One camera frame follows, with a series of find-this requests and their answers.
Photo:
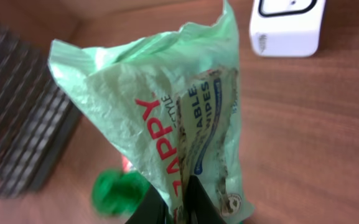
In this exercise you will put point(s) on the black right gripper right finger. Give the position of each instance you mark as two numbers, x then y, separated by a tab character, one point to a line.
199	206

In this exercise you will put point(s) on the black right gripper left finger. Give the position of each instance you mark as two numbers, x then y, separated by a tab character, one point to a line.
152	210

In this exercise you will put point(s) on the green lidded round jar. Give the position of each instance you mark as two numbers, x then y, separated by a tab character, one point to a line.
118	193

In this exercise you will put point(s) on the pale green plastic pouch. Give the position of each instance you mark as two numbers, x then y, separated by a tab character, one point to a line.
169	103

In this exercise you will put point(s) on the small orange white box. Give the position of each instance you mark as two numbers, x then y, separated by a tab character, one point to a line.
127	165

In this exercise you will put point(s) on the white barcode scanner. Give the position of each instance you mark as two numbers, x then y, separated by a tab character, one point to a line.
286	28

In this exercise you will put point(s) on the grey plastic mesh basket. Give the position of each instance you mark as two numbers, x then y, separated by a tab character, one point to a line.
36	117

